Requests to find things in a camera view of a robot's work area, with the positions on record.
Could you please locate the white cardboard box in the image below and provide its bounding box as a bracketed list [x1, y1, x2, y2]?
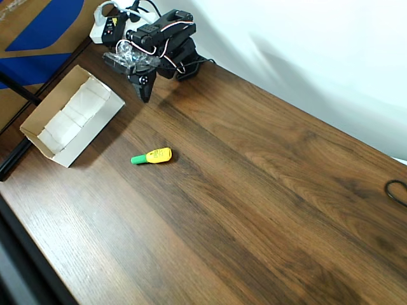
[19, 65, 125, 168]

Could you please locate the black cable loop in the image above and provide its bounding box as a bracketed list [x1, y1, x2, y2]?
[384, 179, 407, 208]

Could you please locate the yellow green highlighter marker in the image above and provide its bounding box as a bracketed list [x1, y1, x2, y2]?
[130, 147, 173, 165]

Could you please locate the tape-wrapped camera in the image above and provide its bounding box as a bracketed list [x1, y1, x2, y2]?
[102, 40, 160, 76]

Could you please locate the black pole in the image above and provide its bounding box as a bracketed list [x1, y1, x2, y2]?
[0, 71, 43, 105]

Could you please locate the large brown blue-printed carton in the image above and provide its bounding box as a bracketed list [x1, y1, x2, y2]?
[0, 0, 106, 134]

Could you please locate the black power adapter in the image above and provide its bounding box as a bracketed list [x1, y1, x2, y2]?
[101, 14, 127, 49]

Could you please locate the white power strip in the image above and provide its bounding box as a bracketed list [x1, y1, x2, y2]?
[90, 1, 160, 44]

